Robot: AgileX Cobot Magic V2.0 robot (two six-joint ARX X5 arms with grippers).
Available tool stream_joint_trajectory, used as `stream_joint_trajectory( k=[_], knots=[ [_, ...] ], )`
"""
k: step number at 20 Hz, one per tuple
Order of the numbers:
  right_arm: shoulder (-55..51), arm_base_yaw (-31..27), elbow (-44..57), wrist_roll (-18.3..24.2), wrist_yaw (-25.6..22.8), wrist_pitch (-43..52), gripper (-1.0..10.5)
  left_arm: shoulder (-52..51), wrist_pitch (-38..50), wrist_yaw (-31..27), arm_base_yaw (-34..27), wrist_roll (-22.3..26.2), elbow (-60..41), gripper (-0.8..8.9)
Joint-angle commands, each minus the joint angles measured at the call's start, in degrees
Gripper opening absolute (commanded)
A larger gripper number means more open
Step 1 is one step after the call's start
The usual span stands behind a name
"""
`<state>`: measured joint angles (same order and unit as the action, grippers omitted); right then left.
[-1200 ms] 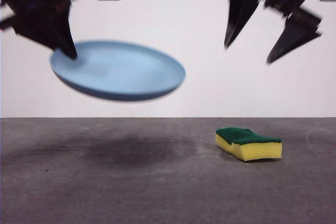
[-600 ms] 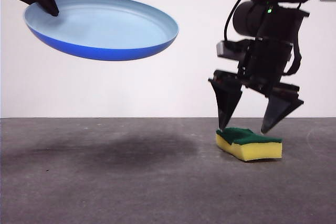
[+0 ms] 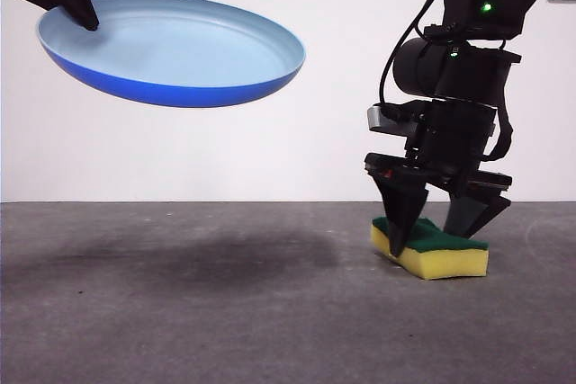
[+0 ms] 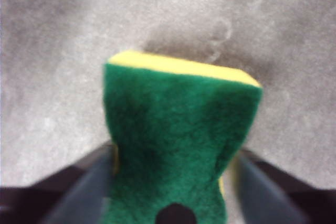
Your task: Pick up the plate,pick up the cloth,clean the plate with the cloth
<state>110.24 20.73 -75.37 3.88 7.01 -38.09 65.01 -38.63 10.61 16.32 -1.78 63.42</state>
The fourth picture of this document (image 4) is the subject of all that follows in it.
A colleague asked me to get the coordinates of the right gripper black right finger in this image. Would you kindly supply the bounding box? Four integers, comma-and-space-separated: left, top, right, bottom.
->
236, 148, 336, 224

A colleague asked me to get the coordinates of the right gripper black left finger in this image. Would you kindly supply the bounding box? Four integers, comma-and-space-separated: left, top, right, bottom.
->
0, 144, 118, 224

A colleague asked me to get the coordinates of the yellow sponge with green pad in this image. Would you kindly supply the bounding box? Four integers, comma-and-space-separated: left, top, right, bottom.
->
101, 49, 263, 224

